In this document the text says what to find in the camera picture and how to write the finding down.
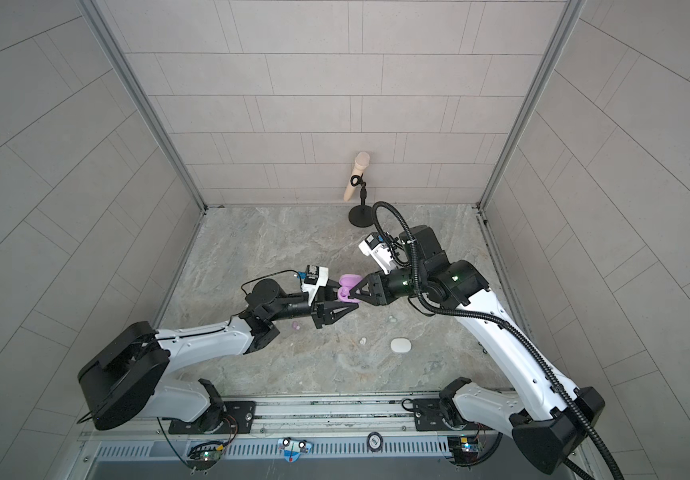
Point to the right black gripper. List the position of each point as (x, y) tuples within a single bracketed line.
[(380, 291)]

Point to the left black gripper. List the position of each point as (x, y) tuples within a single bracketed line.
[(320, 316)]

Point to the purple earbud charging case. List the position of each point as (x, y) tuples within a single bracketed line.
[(347, 283)]

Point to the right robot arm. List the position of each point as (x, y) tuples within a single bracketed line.
[(458, 290)]

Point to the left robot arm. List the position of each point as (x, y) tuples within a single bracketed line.
[(134, 376)]

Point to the white earbud charging case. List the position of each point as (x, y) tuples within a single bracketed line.
[(400, 345)]

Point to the black microphone stand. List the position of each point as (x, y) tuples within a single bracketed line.
[(360, 216)]

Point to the beige microphone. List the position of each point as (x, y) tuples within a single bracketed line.
[(361, 163)]

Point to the right green circuit board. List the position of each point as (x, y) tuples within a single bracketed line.
[(464, 451)]

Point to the green circuit board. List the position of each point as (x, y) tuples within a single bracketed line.
[(464, 451), (204, 456)]

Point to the left green circuit board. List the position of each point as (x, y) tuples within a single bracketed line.
[(204, 456)]

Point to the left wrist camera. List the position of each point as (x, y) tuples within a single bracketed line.
[(312, 280)]

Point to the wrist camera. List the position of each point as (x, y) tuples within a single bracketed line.
[(376, 248), (312, 280)]

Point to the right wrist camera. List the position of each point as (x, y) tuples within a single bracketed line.
[(376, 248)]

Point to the aluminium rail frame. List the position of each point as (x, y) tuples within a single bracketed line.
[(333, 414)]

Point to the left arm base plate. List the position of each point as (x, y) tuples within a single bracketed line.
[(235, 417)]

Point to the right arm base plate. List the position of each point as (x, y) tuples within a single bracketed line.
[(434, 415)]

